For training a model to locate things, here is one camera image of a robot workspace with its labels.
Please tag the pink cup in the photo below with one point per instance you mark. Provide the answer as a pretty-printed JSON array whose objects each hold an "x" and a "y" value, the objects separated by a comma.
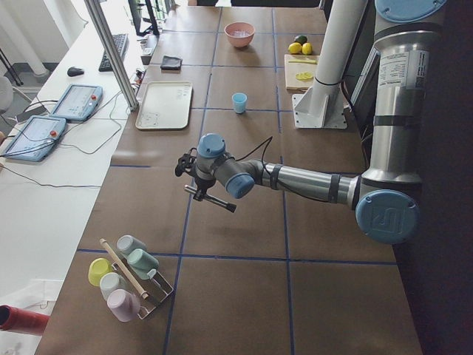
[{"x": 124, "y": 305}]

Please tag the pale grey cup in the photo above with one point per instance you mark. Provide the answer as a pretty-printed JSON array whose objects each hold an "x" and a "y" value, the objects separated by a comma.
[{"x": 127, "y": 244}]

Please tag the grey folded cloth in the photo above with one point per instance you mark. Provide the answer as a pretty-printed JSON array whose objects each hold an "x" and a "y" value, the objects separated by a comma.
[{"x": 171, "y": 63}]

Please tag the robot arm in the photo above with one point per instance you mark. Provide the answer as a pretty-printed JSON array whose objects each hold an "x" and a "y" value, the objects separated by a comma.
[{"x": 384, "y": 197}]

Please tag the wooden rack handle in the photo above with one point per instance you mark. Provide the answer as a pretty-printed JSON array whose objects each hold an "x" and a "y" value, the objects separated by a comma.
[{"x": 143, "y": 293}]

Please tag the near teach pendant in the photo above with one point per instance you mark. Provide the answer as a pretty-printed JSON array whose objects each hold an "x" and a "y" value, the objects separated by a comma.
[{"x": 37, "y": 139}]

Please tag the red cylinder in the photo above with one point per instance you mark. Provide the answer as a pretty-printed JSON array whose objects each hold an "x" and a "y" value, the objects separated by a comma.
[{"x": 22, "y": 321}]

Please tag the aluminium frame post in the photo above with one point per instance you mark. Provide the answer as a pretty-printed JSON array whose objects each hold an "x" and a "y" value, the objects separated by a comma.
[{"x": 99, "y": 20}]

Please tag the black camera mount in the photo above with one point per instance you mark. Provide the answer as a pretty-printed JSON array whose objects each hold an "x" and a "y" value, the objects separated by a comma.
[{"x": 186, "y": 163}]

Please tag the teach pendant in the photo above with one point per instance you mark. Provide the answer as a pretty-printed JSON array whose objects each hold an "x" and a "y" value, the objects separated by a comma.
[
  {"x": 37, "y": 139},
  {"x": 78, "y": 102}
]

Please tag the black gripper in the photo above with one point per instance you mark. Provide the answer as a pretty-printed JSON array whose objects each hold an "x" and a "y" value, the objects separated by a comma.
[{"x": 202, "y": 182}]

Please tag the mint green cup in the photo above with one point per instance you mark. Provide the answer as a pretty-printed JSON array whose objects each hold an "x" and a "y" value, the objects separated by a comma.
[{"x": 142, "y": 263}]

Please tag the far teach pendant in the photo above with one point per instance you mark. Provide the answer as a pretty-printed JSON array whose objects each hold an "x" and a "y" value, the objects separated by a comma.
[{"x": 78, "y": 102}]

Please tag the black computer mouse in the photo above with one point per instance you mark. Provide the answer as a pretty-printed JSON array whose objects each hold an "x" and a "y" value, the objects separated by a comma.
[{"x": 74, "y": 71}]

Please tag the yellow plastic knife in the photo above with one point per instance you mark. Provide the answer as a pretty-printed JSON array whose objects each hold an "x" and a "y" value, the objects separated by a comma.
[{"x": 303, "y": 61}]

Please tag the pile of ice cubes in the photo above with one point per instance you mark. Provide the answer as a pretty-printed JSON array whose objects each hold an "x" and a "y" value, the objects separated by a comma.
[{"x": 240, "y": 33}]

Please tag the light blue cup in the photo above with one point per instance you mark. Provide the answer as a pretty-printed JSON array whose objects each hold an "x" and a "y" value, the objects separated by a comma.
[{"x": 239, "y": 100}]

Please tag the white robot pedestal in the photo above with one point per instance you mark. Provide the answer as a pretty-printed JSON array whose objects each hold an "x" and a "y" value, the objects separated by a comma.
[{"x": 321, "y": 107}]

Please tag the white wire cup rack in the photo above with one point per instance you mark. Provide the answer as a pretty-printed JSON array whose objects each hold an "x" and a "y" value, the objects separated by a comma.
[{"x": 158, "y": 287}]

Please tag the bamboo cutting board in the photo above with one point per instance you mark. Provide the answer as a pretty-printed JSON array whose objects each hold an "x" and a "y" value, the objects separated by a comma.
[{"x": 300, "y": 71}]

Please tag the grey white cup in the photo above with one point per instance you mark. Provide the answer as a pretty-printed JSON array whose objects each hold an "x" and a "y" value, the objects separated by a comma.
[{"x": 110, "y": 282}]

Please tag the lemon near board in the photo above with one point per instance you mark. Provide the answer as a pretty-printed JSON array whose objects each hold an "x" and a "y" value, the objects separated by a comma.
[{"x": 307, "y": 48}]

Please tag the green avocado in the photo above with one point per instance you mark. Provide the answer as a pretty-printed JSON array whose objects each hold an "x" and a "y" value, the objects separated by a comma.
[{"x": 301, "y": 39}]

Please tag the steel muddler black tip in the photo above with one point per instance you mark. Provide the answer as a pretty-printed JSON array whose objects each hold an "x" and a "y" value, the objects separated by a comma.
[{"x": 212, "y": 199}]

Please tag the lemon slices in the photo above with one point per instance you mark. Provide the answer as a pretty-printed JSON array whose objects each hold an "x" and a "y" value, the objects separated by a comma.
[{"x": 304, "y": 76}]

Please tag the yellow cup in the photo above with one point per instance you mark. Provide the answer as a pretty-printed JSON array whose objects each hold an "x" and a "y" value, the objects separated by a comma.
[{"x": 97, "y": 269}]

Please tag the cream bear tray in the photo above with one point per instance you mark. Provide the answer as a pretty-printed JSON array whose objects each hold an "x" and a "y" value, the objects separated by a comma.
[{"x": 165, "y": 105}]

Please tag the pink bowl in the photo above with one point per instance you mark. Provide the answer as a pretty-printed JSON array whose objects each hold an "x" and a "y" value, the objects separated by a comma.
[{"x": 239, "y": 42}]

